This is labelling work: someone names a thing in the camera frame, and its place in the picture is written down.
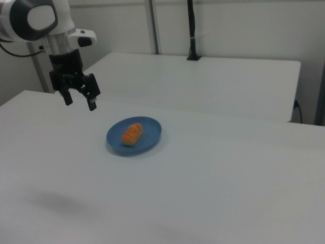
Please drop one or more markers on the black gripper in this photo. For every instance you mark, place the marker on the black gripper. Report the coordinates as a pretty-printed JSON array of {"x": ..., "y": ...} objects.
[{"x": 66, "y": 63}]

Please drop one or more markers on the orange toy bread loaf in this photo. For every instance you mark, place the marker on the orange toy bread loaf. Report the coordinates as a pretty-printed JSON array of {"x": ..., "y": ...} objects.
[{"x": 131, "y": 134}]

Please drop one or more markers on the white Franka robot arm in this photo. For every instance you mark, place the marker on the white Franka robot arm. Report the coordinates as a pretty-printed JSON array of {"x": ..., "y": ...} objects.
[{"x": 59, "y": 15}]

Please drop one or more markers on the blue round plate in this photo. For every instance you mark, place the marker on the blue round plate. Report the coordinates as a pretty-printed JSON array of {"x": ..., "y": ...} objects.
[{"x": 149, "y": 132}]

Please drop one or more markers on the white side table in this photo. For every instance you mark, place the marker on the white side table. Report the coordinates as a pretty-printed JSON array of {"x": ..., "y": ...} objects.
[{"x": 203, "y": 84}]

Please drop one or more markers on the black pole stand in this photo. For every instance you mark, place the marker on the black pole stand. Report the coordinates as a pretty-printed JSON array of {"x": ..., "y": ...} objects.
[{"x": 192, "y": 30}]

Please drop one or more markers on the aluminium frame post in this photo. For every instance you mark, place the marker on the aluminium frame post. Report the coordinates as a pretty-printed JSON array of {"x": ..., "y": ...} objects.
[{"x": 38, "y": 71}]

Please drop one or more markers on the grey metal partition post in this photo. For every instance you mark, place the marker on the grey metal partition post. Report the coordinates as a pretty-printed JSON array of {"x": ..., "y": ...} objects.
[{"x": 153, "y": 25}]

